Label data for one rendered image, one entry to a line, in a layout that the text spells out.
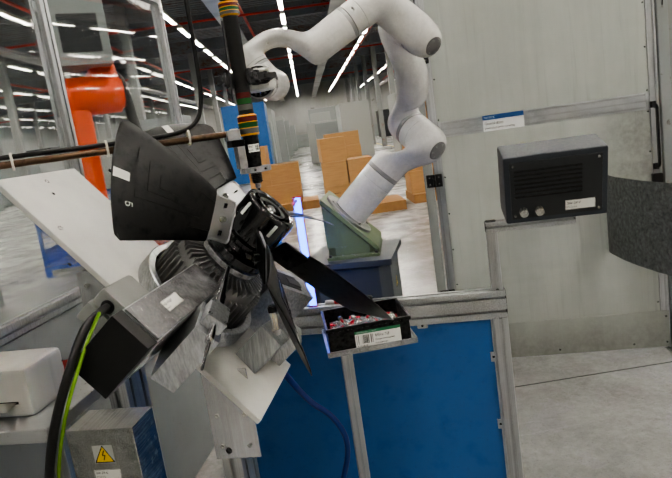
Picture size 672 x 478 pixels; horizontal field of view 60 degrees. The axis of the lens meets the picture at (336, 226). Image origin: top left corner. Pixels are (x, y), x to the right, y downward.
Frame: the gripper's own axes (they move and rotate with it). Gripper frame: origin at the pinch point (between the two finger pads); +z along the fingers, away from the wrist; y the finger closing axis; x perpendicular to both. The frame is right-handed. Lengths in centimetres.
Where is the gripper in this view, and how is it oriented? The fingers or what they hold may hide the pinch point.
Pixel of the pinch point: (239, 77)
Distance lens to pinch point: 133.0
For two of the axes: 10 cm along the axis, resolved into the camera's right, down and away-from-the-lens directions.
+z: -1.5, 1.9, -9.7
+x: -1.4, -9.8, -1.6
